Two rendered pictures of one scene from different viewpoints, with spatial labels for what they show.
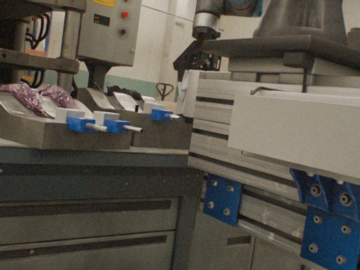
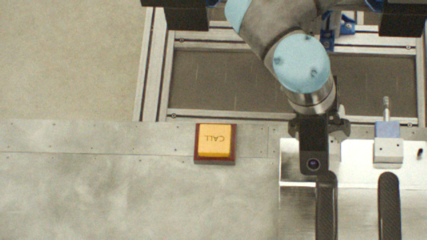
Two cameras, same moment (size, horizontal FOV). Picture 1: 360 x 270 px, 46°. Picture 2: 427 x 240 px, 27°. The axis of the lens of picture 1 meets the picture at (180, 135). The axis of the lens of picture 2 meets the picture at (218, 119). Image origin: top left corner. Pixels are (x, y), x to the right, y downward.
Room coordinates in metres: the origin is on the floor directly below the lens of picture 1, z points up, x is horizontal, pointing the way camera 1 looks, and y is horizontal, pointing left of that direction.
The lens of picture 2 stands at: (1.78, 0.34, 2.36)
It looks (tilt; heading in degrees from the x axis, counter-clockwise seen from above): 64 degrees down; 228
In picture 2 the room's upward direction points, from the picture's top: 8 degrees counter-clockwise
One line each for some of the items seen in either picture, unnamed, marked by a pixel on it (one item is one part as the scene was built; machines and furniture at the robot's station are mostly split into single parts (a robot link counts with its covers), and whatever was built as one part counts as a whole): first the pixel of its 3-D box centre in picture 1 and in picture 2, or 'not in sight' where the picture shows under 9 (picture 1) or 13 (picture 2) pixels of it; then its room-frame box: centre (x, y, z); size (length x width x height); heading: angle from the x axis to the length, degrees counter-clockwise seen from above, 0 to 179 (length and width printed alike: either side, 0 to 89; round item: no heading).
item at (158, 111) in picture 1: (164, 115); (386, 129); (1.12, 0.05, 0.89); 0.13 x 0.05 x 0.05; 38
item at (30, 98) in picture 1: (30, 94); not in sight; (1.09, 0.39, 0.90); 0.26 x 0.18 x 0.08; 55
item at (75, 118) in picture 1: (84, 125); not in sight; (0.89, 0.20, 0.86); 0.13 x 0.05 x 0.05; 55
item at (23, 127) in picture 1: (25, 110); not in sight; (1.08, 0.40, 0.86); 0.50 x 0.26 x 0.11; 55
